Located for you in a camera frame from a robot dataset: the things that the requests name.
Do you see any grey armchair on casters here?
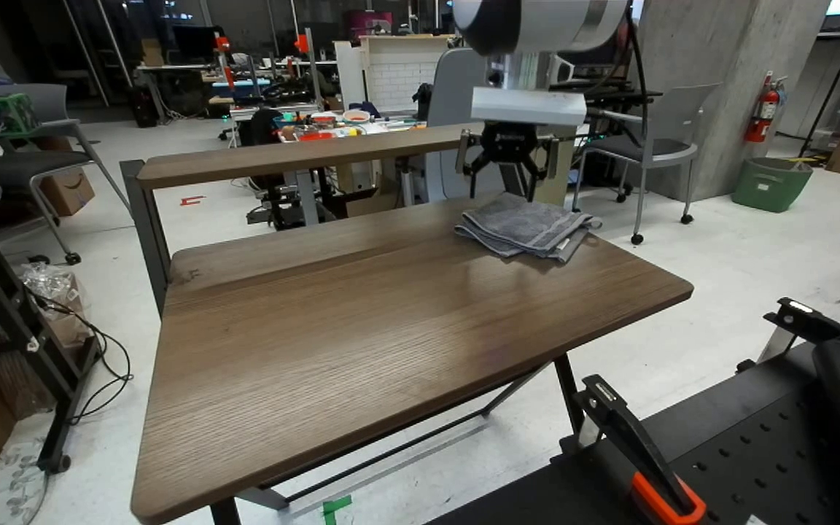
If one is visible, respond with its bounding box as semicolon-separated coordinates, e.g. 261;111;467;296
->
569;82;724;249

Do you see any wooden desk riser shelf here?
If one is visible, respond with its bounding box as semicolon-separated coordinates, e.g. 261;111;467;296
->
135;125;489;194

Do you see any grey towel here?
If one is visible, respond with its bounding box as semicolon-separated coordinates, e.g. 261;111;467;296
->
452;191;604;270

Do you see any black metal rack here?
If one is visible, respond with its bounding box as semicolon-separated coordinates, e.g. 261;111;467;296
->
0;187;104;480

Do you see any red fire extinguisher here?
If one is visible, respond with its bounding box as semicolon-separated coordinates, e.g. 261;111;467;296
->
740;71;788;150

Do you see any grey metal-legged chair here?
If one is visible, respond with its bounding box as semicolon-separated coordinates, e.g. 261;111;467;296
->
0;82;135;270

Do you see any grey wrist camera bar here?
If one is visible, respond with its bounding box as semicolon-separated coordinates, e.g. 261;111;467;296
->
467;84;588;133

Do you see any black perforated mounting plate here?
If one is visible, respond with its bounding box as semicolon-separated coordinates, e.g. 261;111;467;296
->
429;311;840;525

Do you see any cluttered low work table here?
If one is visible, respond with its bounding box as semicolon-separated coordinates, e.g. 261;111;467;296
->
228;101;431;150

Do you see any beige waste bin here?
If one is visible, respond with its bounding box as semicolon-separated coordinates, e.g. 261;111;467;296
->
534;125;581;219

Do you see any black floor cable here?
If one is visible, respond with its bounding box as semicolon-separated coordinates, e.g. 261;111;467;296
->
56;300;137;426

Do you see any black metal desk frame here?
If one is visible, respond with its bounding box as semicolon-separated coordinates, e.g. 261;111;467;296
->
118;143;588;525

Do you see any clear plastic bag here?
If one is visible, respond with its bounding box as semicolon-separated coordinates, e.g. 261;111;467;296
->
15;259;85;316

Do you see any black clamp orange handle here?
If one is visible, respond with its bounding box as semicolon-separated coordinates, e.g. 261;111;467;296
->
572;373;711;525

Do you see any black background table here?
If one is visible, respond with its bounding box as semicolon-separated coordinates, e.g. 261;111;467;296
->
546;76;662;118

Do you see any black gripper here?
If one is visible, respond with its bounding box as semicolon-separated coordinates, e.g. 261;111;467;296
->
458;124;555;206

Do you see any green plastic bin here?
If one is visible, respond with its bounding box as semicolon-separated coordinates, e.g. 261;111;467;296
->
725;154;814;217

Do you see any black metal clamp lever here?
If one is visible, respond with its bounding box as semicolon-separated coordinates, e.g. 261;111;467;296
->
760;296;840;347

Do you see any white pegboard panel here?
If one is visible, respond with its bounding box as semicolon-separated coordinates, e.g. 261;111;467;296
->
330;33;473;118

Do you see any green floor tape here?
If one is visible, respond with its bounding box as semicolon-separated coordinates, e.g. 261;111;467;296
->
317;493;356;525

